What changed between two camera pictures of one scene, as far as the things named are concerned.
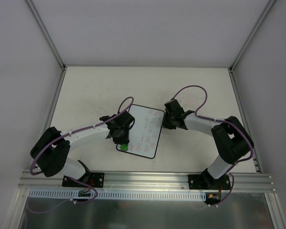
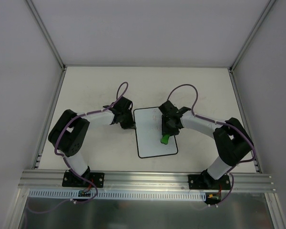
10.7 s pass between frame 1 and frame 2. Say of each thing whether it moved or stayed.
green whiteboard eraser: moved
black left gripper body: moved
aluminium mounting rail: stayed
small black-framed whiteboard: moved
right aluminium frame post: stayed
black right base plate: stayed
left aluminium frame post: stayed
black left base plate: stayed
